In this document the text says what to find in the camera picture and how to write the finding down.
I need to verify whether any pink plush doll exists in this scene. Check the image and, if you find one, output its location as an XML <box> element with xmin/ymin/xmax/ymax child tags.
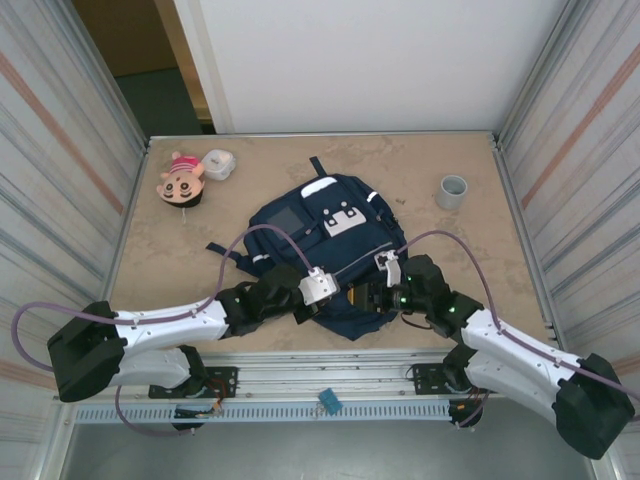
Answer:
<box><xmin>155</xmin><ymin>151</ymin><xmax>206</xmax><ymax>207</ymax></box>

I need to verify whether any brown wooden door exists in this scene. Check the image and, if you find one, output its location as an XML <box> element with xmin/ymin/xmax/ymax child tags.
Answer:
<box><xmin>72</xmin><ymin>0</ymin><xmax>214</xmax><ymax>124</ymax></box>

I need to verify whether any navy blue backpack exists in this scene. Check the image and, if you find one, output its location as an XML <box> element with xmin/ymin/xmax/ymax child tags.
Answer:
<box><xmin>205</xmin><ymin>156</ymin><xmax>406</xmax><ymax>342</ymax></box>

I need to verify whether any thin black gripper wire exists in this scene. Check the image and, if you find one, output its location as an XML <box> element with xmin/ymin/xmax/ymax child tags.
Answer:
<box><xmin>399</xmin><ymin>309</ymin><xmax>436</xmax><ymax>332</ymax></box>

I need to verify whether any white plastic case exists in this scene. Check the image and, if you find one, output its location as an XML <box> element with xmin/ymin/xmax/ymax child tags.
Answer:
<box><xmin>201</xmin><ymin>148</ymin><xmax>236</xmax><ymax>182</ymax></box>

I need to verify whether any white partition panel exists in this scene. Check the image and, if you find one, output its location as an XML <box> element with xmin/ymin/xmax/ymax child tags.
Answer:
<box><xmin>172</xmin><ymin>0</ymin><xmax>571</xmax><ymax>136</ymax></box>

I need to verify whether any slotted grey cable duct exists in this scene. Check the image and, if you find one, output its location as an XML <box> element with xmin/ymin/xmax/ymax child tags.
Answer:
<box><xmin>64</xmin><ymin>402</ymin><xmax>454</xmax><ymax>425</ymax></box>

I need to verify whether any blue binder clip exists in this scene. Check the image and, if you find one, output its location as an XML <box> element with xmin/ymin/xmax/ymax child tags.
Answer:
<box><xmin>310</xmin><ymin>387</ymin><xmax>342</xmax><ymax>419</ymax></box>

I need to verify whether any aluminium rail frame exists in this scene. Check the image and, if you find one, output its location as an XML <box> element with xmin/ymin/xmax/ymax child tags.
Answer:
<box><xmin>53</xmin><ymin>349</ymin><xmax>601</xmax><ymax>407</ymax></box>

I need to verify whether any grey cup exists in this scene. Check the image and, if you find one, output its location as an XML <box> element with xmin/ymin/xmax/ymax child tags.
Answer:
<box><xmin>434</xmin><ymin>174</ymin><xmax>469</xmax><ymax>210</ymax></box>

